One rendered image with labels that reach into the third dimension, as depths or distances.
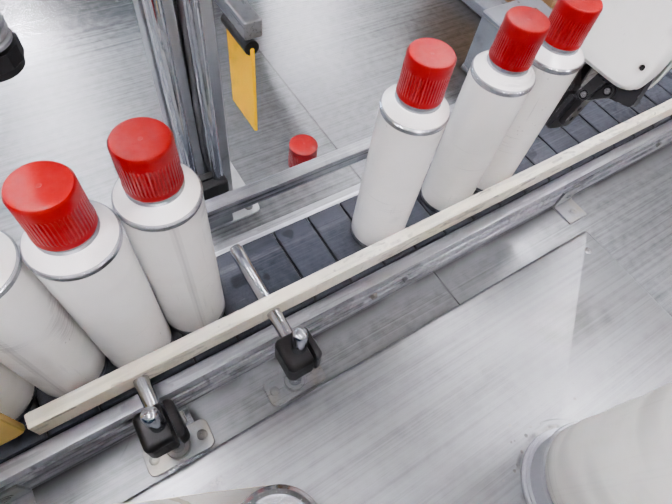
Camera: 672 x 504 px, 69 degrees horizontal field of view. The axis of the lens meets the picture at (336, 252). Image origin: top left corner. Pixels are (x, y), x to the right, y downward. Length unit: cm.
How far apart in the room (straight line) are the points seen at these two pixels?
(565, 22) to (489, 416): 32
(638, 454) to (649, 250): 40
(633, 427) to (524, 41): 26
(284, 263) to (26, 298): 23
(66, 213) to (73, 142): 40
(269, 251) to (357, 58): 38
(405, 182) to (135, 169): 21
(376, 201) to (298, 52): 38
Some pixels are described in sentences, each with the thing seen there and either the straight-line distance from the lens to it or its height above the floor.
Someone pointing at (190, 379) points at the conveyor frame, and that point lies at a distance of 42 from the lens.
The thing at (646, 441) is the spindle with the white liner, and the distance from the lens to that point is 32.
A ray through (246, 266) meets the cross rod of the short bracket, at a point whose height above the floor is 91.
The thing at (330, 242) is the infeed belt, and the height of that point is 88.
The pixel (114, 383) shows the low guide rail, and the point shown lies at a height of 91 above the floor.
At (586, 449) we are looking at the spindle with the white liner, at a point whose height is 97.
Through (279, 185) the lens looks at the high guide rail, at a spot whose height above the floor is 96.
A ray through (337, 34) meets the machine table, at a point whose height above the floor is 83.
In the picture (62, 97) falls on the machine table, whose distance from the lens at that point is 72.
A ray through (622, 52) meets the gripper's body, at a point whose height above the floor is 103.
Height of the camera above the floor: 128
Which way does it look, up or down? 58 degrees down
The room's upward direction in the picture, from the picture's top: 12 degrees clockwise
